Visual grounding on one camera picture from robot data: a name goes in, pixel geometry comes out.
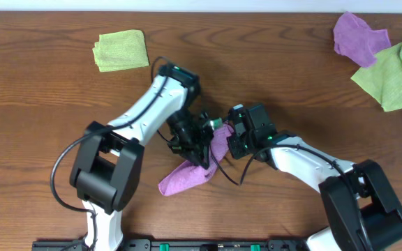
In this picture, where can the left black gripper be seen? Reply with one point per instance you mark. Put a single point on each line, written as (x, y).
(194, 147)

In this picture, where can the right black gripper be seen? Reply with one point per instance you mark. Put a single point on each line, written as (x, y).
(238, 147)

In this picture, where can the purple cloth with white tag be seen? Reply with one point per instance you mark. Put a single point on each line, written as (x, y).
(187, 175)

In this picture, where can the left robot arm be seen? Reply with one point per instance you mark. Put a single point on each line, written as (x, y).
(107, 167)

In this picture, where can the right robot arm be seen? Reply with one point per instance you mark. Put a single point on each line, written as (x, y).
(362, 208)

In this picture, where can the folded green cloth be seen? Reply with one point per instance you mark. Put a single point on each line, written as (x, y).
(121, 50)

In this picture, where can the purple cloth at top right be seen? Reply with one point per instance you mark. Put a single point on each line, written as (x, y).
(355, 39)

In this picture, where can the crumpled green cloth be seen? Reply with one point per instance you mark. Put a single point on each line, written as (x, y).
(383, 80)

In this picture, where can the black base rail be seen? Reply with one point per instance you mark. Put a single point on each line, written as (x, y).
(295, 244)

